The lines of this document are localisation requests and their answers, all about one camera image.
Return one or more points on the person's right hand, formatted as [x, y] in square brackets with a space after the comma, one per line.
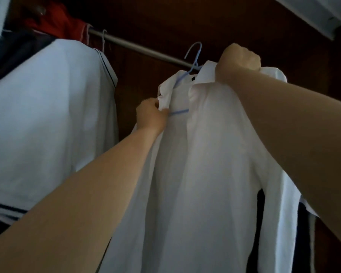
[238, 61]

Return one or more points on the person's left hand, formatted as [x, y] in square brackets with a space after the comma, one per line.
[152, 119]

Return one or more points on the blue plastic hanger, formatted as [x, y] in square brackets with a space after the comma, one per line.
[197, 58]

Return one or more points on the white long-sleeve shirt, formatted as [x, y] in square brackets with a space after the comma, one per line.
[210, 181]

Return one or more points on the person's right forearm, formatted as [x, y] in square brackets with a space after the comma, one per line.
[301, 133]

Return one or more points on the person's left forearm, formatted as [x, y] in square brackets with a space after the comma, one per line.
[74, 213]

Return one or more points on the metal closet rod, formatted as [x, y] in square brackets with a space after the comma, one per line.
[136, 48]

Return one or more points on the white shirt dark trim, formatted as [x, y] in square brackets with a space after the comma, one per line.
[51, 125]

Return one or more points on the red garment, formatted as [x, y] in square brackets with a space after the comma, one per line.
[59, 24]

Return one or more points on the black hanging garment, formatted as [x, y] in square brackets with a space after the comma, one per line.
[17, 53]

